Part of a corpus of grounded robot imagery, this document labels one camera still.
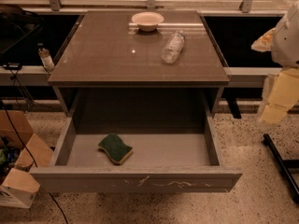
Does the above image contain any black equipment at left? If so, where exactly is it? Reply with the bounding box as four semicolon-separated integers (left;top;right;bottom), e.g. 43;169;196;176
0;3;45;56

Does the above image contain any green and yellow sponge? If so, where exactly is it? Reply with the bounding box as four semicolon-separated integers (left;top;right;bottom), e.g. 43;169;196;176
98;133;133;165

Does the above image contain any grey cabinet with glossy top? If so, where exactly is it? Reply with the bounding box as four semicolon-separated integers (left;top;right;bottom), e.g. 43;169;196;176
49;10;229;111

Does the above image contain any small bottle on ledge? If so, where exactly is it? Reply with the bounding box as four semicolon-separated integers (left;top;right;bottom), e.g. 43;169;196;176
37;43;55;73

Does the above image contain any black cable on floor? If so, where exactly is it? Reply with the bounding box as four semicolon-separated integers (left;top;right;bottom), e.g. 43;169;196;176
0;75;70;224

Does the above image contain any black clamp on ledge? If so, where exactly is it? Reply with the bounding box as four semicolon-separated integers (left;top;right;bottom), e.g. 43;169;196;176
3;63;22;71

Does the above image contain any black metal stand base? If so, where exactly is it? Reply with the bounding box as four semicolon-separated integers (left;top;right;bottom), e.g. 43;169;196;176
263;133;299;203

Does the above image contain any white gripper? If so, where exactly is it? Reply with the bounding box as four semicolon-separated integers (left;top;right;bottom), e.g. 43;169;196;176
251;2;299;125

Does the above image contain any grey open drawer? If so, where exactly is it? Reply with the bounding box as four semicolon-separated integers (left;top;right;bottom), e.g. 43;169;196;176
29;91;244;194

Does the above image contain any clear plastic water bottle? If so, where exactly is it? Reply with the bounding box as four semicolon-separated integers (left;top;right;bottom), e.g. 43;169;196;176
161;30;185;63

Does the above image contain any brown cardboard box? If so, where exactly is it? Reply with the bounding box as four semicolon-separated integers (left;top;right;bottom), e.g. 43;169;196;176
0;110;53;169

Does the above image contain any white bowl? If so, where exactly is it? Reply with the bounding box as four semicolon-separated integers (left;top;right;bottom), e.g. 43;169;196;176
132;12;164;32

